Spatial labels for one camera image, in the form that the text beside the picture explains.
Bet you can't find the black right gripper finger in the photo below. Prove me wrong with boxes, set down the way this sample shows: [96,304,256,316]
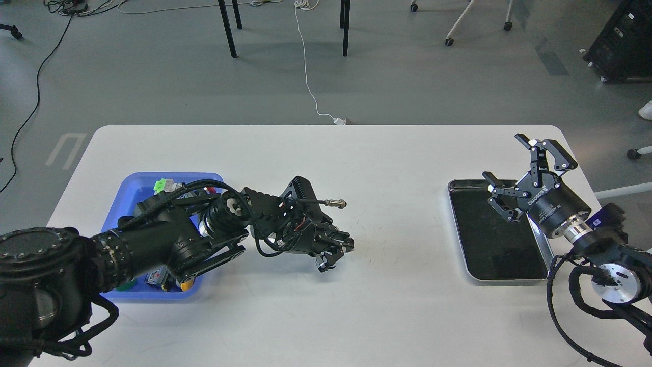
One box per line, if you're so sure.
[482,171,530,223]
[514,134,578,181]

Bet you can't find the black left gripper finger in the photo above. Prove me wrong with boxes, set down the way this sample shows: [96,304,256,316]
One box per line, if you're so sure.
[315,249,345,273]
[321,229,354,251]

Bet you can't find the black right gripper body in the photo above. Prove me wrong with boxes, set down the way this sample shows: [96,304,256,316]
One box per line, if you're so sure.
[516,171,591,239]

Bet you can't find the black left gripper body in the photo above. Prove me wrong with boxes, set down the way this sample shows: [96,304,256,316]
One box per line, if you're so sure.
[278,217,332,255]

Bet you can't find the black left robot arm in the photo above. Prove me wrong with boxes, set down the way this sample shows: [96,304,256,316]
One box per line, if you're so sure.
[1,176,354,366]

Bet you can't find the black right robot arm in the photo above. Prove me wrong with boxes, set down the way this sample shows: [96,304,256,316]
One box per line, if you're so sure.
[482,134,651,366]

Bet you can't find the silver metal tray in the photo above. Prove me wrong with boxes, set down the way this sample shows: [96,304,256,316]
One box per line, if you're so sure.
[447,179,553,286]

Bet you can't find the black equipment case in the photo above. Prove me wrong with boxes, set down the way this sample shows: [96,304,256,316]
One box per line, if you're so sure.
[583,1,651,84]

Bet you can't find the green terminal connector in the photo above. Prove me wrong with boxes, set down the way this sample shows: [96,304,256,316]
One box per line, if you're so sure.
[153,178,173,194]

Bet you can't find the blue plastic tray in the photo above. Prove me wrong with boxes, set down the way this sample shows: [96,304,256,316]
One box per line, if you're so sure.
[100,172,222,303]

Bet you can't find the white rolling chair base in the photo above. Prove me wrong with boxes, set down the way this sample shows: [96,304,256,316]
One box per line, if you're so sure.
[442,1,515,48]

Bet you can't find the black table legs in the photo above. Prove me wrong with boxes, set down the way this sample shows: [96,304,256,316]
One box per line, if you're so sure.
[217,0,352,59]

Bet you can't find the yellow push button switch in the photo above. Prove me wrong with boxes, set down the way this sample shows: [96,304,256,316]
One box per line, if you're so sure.
[175,279,195,292]

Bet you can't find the white cable on floor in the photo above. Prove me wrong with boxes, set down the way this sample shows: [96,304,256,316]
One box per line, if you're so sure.
[293,0,338,123]

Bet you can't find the black cable on floor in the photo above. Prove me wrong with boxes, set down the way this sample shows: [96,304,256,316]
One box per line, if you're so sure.
[0,0,119,193]

